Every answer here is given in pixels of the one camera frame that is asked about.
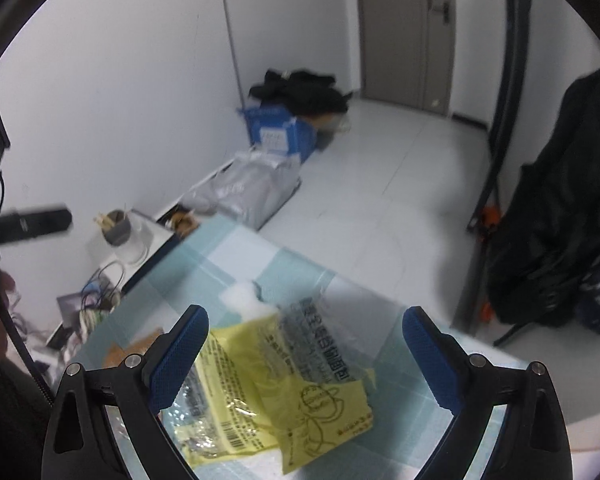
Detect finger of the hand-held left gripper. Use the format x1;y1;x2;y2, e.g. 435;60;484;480
0;204;74;247

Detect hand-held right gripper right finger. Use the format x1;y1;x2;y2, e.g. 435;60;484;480
401;305;575;480

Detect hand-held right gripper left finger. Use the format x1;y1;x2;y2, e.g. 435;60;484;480
41;304;211;480

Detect yellow wrapper with barcode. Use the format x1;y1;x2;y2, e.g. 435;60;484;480
162;327;291;461

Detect yellow wrapper with drawing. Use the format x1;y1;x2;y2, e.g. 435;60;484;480
207;292;378;476

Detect person's left forearm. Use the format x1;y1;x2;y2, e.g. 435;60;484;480
0;360;56;480

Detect brown sachet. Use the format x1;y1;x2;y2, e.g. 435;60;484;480
102;327;166;368

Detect crumpled white tissue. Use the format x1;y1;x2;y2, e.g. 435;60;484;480
220;282;277;322

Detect dark small box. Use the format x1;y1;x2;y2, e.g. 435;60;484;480
56;292;88;331

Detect white translucent cup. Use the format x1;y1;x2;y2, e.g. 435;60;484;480
117;217;153;266

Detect white side table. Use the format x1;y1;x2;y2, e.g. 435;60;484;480
45;207;201;356

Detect brown snack bag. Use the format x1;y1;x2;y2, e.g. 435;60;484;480
167;210;201;236

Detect orange clip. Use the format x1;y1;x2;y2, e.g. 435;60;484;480
481;204;502;242

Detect grey plastic mailer bag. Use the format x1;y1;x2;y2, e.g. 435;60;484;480
182;150;303;231

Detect black jacket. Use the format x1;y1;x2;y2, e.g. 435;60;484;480
485;66;600;326

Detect blue cardboard box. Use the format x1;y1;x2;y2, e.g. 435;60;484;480
237;102;318;163

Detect brown cardboard box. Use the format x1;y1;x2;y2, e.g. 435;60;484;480
312;110;353;136

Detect black clothes pile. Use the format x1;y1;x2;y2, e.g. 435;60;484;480
250;69;351;116

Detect grey door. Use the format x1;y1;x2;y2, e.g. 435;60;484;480
352;0;456;116

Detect tangled cables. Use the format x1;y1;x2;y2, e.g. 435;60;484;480
77;260;126;311

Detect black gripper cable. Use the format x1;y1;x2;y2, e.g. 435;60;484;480
0;255;51;397

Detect white wall conduit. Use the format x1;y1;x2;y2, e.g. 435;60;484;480
219;0;246;106

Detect black metal frame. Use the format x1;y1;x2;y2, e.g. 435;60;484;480
467;0;531;336

